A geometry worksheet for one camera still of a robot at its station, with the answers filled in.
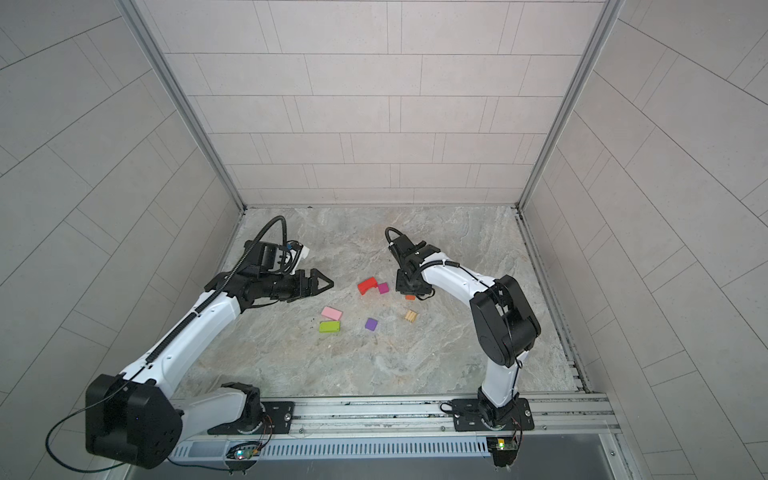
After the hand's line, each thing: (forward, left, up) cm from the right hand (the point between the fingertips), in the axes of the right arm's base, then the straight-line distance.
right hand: (406, 289), depth 90 cm
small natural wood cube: (-7, -1, -3) cm, 8 cm away
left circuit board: (-38, +38, 0) cm, 54 cm away
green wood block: (-9, +23, -4) cm, 25 cm away
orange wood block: (-4, -1, +3) cm, 5 cm away
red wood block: (+4, +12, -1) cm, 13 cm away
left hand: (-4, +20, +14) cm, 25 cm away
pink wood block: (-5, +23, -2) cm, 23 cm away
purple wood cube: (-9, +11, -3) cm, 14 cm away
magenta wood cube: (+3, +7, -3) cm, 8 cm away
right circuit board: (-39, -21, -5) cm, 45 cm away
